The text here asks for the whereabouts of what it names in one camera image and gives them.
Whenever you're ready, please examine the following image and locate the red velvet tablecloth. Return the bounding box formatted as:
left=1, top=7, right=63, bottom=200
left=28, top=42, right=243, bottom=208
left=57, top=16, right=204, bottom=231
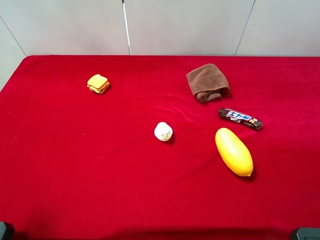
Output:
left=0, top=55, right=320, bottom=240

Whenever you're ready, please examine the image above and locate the dark chocolate bar wrapper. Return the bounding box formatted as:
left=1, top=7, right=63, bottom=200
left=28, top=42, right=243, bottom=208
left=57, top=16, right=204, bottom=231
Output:
left=218, top=108, right=263, bottom=130

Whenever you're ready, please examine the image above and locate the yellow toy mango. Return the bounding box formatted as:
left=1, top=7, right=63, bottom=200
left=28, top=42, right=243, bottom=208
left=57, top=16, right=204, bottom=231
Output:
left=215, top=127, right=254, bottom=177

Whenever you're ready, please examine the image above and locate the white toy garlic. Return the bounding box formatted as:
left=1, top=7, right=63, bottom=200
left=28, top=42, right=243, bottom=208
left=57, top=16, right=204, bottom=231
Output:
left=154, top=122, right=173, bottom=142

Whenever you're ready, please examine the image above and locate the brown cloth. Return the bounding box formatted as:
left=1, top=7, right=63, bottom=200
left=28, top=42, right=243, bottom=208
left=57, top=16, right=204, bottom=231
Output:
left=186, top=63, right=231, bottom=103

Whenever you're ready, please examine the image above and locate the toy sandwich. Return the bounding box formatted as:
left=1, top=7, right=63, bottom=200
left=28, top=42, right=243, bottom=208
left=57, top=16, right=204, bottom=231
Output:
left=87, top=74, right=110, bottom=94

